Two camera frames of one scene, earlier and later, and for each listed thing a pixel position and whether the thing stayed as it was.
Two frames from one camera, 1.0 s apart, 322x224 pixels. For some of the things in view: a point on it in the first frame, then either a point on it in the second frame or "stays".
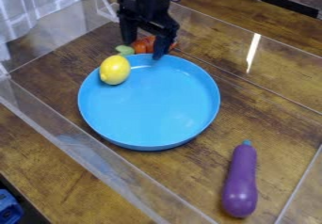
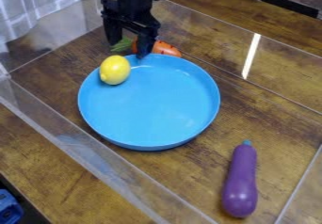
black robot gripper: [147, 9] -> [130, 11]
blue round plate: [163, 108] stays
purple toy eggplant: [239, 201] stays
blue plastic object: [11, 208] stays
